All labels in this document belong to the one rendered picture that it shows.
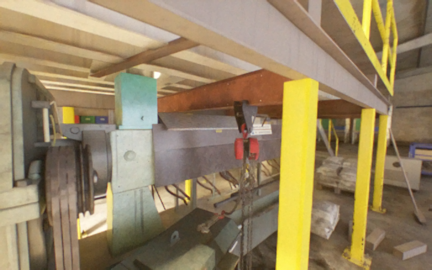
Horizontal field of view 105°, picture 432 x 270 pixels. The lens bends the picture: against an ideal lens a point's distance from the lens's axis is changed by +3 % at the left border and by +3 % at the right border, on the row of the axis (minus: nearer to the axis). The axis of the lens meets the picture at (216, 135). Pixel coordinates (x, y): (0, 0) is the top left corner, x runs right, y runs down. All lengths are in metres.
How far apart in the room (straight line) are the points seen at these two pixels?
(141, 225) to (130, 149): 0.58
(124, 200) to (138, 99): 0.70
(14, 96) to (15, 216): 0.34
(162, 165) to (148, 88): 0.58
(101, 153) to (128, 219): 0.54
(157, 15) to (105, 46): 0.79
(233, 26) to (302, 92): 0.37
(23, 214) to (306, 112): 0.94
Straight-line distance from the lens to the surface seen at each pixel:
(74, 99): 2.71
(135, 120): 1.29
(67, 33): 1.10
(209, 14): 0.44
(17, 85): 0.78
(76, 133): 1.20
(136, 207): 1.42
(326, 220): 2.97
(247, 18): 0.54
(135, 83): 1.32
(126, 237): 1.51
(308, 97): 0.71
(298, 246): 0.85
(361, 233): 2.65
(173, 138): 1.36
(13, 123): 0.75
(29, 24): 1.10
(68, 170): 0.73
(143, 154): 1.31
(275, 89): 1.05
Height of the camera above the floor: 1.52
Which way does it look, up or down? 4 degrees down
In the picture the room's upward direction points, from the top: 1 degrees clockwise
